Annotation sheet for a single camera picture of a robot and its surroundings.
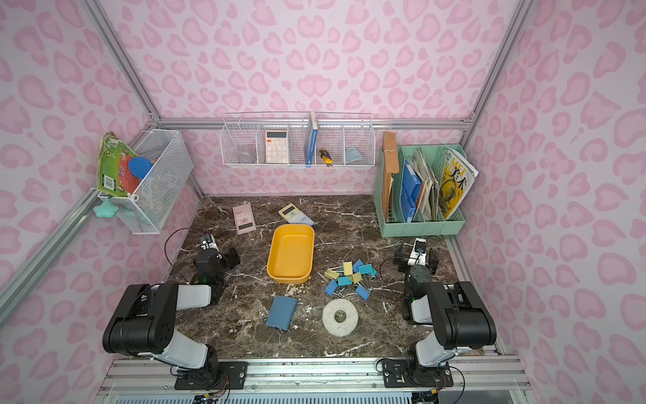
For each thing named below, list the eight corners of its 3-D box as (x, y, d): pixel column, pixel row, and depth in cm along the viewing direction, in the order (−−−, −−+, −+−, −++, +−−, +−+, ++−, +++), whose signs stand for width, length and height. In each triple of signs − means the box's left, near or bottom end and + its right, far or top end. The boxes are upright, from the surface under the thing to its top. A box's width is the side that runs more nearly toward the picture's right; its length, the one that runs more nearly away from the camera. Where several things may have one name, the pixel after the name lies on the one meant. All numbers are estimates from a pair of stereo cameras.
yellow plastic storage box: (267, 284, 94) (263, 277, 89) (276, 233, 109) (273, 224, 104) (311, 284, 93) (310, 276, 89) (314, 233, 109) (313, 224, 104)
